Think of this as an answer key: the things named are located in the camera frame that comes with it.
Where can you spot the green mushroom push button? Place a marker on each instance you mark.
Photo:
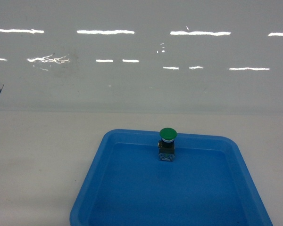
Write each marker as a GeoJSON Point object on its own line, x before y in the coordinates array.
{"type": "Point", "coordinates": [166, 144]}

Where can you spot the blue plastic tray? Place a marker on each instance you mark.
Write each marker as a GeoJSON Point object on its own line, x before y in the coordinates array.
{"type": "Point", "coordinates": [207, 184]}

